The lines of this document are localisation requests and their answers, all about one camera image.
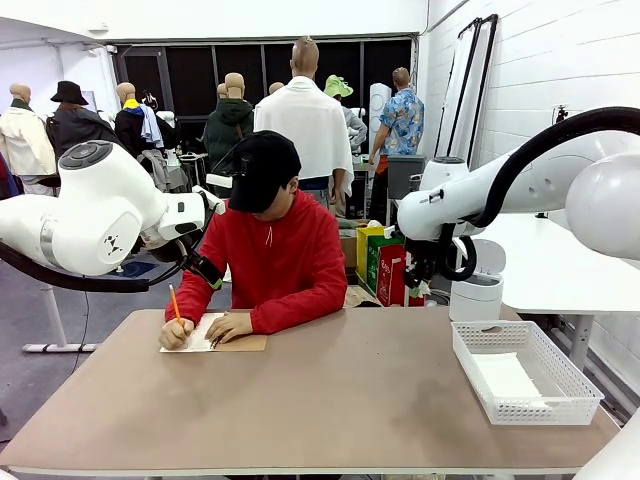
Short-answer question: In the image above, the mannequin in hawaiian shirt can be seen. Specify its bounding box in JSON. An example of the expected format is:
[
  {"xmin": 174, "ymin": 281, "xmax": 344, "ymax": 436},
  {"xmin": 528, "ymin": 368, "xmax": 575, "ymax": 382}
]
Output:
[{"xmin": 368, "ymin": 66, "xmax": 425, "ymax": 226}]

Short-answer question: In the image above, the white desk leg base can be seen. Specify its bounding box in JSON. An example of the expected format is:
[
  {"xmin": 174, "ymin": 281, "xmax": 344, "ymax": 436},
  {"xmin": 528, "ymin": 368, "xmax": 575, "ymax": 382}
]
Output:
[{"xmin": 22, "ymin": 284, "xmax": 99, "ymax": 354}]

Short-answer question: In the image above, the mannequin with green hat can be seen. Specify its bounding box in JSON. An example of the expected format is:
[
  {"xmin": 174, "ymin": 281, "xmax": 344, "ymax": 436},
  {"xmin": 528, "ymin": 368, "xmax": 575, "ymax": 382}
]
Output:
[{"xmin": 323, "ymin": 74, "xmax": 369, "ymax": 154}]

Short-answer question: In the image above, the person's blurred head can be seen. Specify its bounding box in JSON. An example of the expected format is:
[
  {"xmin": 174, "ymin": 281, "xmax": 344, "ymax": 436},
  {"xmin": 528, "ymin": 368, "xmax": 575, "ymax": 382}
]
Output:
[{"xmin": 252, "ymin": 177, "xmax": 301, "ymax": 221}]

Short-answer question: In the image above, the person's left forearm red sleeve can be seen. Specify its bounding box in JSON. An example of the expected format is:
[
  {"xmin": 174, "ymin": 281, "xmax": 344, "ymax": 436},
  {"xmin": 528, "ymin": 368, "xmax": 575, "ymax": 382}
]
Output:
[{"xmin": 249, "ymin": 294, "xmax": 349, "ymax": 335}]

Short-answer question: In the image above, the black baseball cap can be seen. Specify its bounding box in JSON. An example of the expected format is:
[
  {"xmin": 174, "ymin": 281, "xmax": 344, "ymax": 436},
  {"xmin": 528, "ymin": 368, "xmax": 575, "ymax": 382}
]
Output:
[{"xmin": 228, "ymin": 130, "xmax": 303, "ymax": 214}]

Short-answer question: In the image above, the mannequin draped in white cloth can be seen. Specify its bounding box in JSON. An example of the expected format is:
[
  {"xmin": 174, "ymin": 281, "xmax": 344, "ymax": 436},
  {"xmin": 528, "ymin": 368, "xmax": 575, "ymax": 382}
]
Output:
[{"xmin": 253, "ymin": 35, "xmax": 355, "ymax": 219}]

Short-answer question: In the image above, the person's left hand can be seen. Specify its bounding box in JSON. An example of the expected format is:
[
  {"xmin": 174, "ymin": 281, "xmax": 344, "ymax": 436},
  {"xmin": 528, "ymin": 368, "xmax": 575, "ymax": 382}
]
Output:
[{"xmin": 205, "ymin": 312, "xmax": 255, "ymax": 345}]

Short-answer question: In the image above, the beige cloth bag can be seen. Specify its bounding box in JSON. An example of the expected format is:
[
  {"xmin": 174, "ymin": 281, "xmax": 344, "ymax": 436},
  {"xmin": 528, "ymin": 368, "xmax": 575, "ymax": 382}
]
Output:
[{"xmin": 344, "ymin": 284, "xmax": 382, "ymax": 308}]

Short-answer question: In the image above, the white round trash bin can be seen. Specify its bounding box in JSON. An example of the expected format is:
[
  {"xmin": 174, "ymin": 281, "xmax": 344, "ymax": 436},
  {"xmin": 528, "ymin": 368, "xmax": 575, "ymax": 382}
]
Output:
[{"xmin": 448, "ymin": 238, "xmax": 507, "ymax": 322}]

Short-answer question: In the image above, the orange pencil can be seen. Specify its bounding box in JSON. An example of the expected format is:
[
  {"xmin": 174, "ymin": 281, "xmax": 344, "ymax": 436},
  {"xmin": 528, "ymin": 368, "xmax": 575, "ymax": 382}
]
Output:
[{"xmin": 168, "ymin": 283, "xmax": 184, "ymax": 324}]

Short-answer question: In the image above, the yellow shopping bag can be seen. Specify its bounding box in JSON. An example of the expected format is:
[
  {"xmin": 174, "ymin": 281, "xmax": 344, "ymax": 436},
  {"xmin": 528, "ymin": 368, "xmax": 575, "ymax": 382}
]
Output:
[{"xmin": 356, "ymin": 225, "xmax": 399, "ymax": 294}]

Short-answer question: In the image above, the spiral notebook brown cover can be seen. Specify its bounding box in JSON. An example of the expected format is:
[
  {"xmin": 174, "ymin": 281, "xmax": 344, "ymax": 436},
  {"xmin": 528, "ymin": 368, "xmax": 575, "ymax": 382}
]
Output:
[{"xmin": 158, "ymin": 312, "xmax": 269, "ymax": 354}]

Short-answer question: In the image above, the person's right forearm red sleeve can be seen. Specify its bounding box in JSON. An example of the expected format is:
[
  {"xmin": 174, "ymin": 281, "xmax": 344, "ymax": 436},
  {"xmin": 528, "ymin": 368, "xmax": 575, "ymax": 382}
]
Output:
[{"xmin": 164, "ymin": 282, "xmax": 214, "ymax": 326}]

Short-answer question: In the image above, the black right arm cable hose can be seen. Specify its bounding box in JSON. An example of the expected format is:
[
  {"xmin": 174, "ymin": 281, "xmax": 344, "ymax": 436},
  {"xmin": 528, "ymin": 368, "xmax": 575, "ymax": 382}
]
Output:
[{"xmin": 437, "ymin": 106, "xmax": 640, "ymax": 282}]

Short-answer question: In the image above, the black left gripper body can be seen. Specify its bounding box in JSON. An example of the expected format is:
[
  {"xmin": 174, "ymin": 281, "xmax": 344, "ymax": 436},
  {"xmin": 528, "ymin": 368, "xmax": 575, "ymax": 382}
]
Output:
[{"xmin": 185, "ymin": 252, "xmax": 225, "ymax": 287}]

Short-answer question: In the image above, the person's right hand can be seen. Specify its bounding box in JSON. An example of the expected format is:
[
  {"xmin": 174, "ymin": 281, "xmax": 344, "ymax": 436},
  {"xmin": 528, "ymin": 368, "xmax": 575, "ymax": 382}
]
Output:
[{"xmin": 158, "ymin": 318, "xmax": 195, "ymax": 351}]

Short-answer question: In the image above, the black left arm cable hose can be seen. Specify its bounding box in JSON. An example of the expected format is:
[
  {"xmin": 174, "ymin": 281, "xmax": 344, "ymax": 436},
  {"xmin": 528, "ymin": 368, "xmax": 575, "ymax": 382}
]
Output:
[{"xmin": 0, "ymin": 241, "xmax": 151, "ymax": 294}]

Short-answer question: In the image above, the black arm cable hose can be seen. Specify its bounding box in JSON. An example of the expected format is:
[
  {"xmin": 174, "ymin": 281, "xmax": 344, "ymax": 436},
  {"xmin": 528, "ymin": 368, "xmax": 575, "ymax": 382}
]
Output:
[
  {"xmin": 437, "ymin": 106, "xmax": 640, "ymax": 282},
  {"xmin": 0, "ymin": 241, "xmax": 151, "ymax": 294}
]

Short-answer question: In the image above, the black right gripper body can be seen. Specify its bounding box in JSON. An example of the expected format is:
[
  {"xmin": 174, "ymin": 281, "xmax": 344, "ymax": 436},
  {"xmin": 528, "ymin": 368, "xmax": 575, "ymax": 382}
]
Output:
[{"xmin": 403, "ymin": 238, "xmax": 444, "ymax": 287}]

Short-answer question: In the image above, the mannequin with black hat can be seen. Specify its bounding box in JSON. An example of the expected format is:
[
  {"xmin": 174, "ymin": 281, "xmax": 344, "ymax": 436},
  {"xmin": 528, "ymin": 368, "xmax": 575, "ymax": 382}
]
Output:
[{"xmin": 45, "ymin": 80, "xmax": 121, "ymax": 161}]

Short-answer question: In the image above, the mannequin with yellow blue collar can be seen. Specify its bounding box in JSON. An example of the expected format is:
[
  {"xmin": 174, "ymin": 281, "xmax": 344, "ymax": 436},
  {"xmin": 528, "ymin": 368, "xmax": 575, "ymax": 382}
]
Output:
[{"xmin": 113, "ymin": 82, "xmax": 180, "ymax": 194}]

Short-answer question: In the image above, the white perforated plastic basket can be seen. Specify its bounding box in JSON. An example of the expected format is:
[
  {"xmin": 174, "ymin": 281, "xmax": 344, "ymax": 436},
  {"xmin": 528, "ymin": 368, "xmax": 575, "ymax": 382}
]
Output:
[{"xmin": 451, "ymin": 320, "xmax": 605, "ymax": 426}]

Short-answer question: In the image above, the mannequin in dark green puffer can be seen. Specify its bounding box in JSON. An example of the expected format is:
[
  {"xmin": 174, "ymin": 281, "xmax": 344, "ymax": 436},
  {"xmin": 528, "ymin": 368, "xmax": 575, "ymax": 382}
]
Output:
[{"xmin": 203, "ymin": 72, "xmax": 255, "ymax": 169}]

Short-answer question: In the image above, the large white side table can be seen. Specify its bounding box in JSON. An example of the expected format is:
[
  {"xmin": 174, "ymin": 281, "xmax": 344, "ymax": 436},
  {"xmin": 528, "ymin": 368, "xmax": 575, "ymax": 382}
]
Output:
[{"xmin": 469, "ymin": 212, "xmax": 640, "ymax": 371}]

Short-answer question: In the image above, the person's red hoodie torso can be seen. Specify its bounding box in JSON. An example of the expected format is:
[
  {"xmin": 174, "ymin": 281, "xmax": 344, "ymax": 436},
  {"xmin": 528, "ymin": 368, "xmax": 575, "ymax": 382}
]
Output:
[{"xmin": 164, "ymin": 188, "xmax": 349, "ymax": 335}]

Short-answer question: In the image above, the green shopping bag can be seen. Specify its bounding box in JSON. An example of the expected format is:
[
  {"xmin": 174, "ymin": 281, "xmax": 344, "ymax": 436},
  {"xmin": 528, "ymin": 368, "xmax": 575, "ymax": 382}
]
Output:
[{"xmin": 366, "ymin": 234, "xmax": 407, "ymax": 301}]

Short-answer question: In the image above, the white paper sheet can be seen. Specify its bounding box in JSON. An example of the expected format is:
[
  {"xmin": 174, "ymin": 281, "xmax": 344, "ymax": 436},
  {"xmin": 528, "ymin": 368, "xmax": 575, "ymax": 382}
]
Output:
[{"xmin": 472, "ymin": 352, "xmax": 547, "ymax": 406}]

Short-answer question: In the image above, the mannequin in cream jacket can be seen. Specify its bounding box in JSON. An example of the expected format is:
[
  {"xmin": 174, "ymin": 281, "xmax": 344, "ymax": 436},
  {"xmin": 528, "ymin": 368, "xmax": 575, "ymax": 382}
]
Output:
[{"xmin": 0, "ymin": 83, "xmax": 59, "ymax": 196}]

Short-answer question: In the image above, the black framed white panel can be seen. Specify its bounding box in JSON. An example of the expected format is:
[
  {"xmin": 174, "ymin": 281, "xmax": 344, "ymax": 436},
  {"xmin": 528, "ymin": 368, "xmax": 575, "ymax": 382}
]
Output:
[
  {"xmin": 432, "ymin": 17, "xmax": 484, "ymax": 161},
  {"xmin": 459, "ymin": 13, "xmax": 500, "ymax": 159}
]

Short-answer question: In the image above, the brown cardboard box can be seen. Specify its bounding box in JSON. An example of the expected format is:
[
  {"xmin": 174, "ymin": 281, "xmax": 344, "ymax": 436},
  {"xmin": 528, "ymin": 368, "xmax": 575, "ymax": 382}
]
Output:
[{"xmin": 339, "ymin": 234, "xmax": 359, "ymax": 271}]

